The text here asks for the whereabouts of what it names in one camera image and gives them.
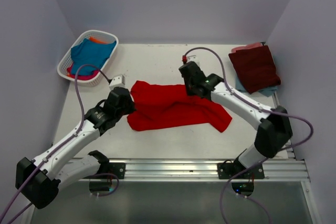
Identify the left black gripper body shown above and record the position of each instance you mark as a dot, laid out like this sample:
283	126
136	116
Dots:
128	109

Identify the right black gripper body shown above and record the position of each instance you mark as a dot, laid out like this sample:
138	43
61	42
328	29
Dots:
189	88

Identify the red t shirt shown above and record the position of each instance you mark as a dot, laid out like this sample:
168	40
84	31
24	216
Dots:
165	106

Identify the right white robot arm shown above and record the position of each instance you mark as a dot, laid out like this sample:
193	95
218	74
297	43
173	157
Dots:
272	126

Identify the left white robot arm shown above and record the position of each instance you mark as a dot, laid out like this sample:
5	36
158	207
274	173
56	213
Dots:
41	178

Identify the magenta t shirt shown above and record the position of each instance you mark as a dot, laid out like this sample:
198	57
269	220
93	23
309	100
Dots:
81	77

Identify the white plastic laundry basket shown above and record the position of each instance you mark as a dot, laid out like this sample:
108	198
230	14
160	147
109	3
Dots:
67	61

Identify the folded maroon t shirt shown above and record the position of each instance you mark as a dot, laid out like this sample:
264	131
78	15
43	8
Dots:
255	68

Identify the folded pink t shirt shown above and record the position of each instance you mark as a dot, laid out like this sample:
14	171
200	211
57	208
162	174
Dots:
246	47

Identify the orange t shirt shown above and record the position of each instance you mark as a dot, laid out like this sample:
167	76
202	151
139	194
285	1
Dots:
92	39

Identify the folded light blue t shirt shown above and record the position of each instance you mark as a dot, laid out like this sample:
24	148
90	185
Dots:
268	91

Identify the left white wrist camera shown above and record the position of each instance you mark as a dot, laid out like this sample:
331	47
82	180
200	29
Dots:
117	82

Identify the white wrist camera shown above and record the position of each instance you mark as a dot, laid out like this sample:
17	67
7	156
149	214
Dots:
194	58
117	82

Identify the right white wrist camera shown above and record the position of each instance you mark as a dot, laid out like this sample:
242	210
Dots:
194	58

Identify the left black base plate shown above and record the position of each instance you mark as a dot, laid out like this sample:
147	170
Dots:
118	170

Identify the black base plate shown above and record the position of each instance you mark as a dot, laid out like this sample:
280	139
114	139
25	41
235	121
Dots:
118	170
229	168

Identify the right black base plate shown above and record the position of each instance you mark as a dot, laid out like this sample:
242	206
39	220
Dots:
229	168

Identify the aluminium mounting rail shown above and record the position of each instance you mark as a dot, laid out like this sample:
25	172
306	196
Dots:
175	170

